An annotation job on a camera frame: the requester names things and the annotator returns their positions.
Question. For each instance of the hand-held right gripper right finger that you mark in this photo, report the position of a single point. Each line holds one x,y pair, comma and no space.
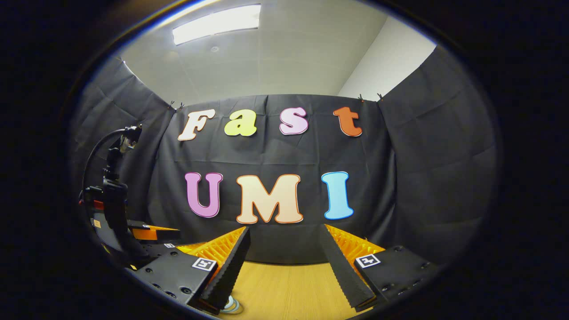
342,271

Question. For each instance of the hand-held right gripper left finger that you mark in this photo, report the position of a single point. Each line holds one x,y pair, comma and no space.
233,266

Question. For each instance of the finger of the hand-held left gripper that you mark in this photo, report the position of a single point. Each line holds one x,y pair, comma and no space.
155,233
162,251

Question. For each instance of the light blue suitcase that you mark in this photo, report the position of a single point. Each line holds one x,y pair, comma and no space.
234,306

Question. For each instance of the ceiling light panel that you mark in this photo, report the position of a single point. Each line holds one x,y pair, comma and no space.
218,24

